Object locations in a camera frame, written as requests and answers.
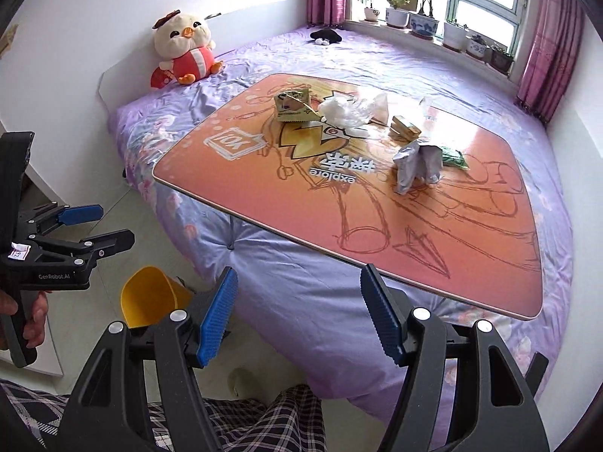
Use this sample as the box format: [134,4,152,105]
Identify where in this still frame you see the yellow snack wrapper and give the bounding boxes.
[274,87,322,122]

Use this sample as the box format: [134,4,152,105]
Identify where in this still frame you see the green snack packet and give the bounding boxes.
[442,147,469,170]

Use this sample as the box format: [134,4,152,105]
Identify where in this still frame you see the grey paper bag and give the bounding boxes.
[392,137,444,195]

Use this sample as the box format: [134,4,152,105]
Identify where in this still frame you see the clear plastic bag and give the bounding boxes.
[318,93,374,128]

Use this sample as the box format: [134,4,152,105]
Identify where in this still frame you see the cake block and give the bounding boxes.
[390,115,422,142]

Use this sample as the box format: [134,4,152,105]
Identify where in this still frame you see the white tissue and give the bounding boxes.
[367,93,389,125]

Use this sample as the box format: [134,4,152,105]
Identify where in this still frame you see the yellow plastic trash bin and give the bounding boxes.
[119,266,194,328]

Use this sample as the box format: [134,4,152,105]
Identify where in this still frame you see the person's left hand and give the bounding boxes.
[0,290,52,350]

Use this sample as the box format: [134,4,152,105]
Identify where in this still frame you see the metal table leg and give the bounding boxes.
[524,352,549,396]

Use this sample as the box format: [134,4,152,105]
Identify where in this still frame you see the plaid trouser legs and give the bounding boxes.
[1,380,327,451]

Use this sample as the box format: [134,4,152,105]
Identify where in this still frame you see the chick plush toy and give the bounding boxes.
[150,9,224,90]

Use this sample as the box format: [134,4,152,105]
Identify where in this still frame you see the orange printed folding table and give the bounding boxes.
[153,73,544,319]

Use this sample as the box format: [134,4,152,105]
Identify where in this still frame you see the black plush toy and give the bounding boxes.
[310,27,342,46]

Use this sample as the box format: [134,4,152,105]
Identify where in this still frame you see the dark square pot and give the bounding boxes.
[490,46,514,76]

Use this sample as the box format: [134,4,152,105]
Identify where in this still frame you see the white pot green plant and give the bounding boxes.
[385,0,410,29]

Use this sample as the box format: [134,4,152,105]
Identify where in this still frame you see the small patterned pot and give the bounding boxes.
[466,34,488,60]

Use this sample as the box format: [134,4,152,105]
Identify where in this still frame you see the right pink curtain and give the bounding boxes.
[516,0,586,125]

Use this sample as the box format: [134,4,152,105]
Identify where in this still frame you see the blue white porcelain planter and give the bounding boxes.
[409,0,439,40]

